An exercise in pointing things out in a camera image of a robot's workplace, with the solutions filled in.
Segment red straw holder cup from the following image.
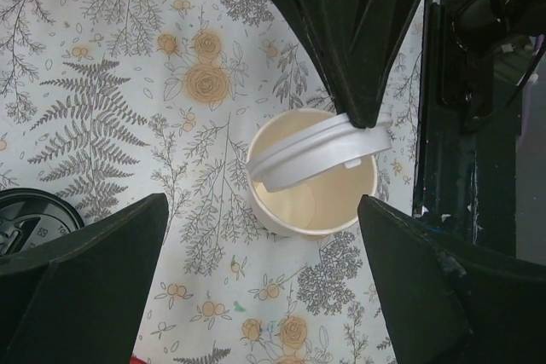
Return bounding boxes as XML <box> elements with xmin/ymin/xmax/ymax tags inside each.
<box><xmin>130</xmin><ymin>354</ymin><xmax>148</xmax><ymax>364</ymax></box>

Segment white paper coffee cup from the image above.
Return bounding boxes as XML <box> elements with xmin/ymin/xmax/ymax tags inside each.
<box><xmin>246</xmin><ymin>108</ymin><xmax>378</xmax><ymax>240</ymax></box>

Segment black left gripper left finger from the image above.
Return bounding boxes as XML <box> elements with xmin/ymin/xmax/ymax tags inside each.
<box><xmin>1</xmin><ymin>194</ymin><xmax>168</xmax><ymax>363</ymax></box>

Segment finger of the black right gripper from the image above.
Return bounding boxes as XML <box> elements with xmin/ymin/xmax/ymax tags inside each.
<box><xmin>271</xmin><ymin>0</ymin><xmax>363</xmax><ymax>129</ymax></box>
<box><xmin>314</xmin><ymin>0</ymin><xmax>421</xmax><ymax>129</ymax></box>

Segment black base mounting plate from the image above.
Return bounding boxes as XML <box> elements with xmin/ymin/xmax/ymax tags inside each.
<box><xmin>413</xmin><ymin>0</ymin><xmax>545</xmax><ymax>256</ymax></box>

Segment black coffee cup lid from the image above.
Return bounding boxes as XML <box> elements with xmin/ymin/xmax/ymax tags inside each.
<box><xmin>1</xmin><ymin>188</ymin><xmax>85</xmax><ymax>257</ymax></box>

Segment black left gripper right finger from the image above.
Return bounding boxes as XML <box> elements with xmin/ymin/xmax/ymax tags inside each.
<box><xmin>358</xmin><ymin>195</ymin><xmax>545</xmax><ymax>363</ymax></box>

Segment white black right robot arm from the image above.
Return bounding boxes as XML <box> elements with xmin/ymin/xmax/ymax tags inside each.
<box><xmin>272</xmin><ymin>0</ymin><xmax>545</xmax><ymax>128</ymax></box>

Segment white plastic cup lid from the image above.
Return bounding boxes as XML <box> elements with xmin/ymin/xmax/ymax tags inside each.
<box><xmin>246</xmin><ymin>108</ymin><xmax>392</xmax><ymax>193</ymax></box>

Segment floral patterned table mat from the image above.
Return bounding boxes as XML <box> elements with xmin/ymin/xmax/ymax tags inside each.
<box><xmin>1</xmin><ymin>0</ymin><xmax>424</xmax><ymax>363</ymax></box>

